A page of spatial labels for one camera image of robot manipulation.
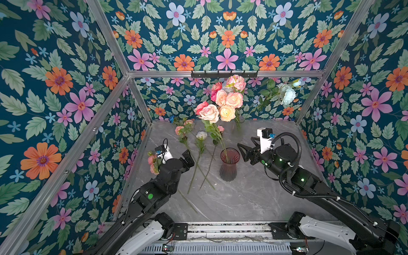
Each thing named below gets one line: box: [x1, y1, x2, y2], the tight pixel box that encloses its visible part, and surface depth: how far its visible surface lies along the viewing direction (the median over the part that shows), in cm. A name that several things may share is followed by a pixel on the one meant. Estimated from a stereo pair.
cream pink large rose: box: [215, 89, 228, 107], surface depth 72 cm
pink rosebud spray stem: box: [174, 119, 194, 150], surface depth 113 cm
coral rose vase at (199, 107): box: [193, 100, 209, 116], surface depth 69 cm
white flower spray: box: [256, 78, 302, 111], surface depth 70 cm
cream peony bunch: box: [218, 105, 237, 123], surface depth 69 cm
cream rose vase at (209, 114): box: [198, 104, 230, 161], surface depth 64 cm
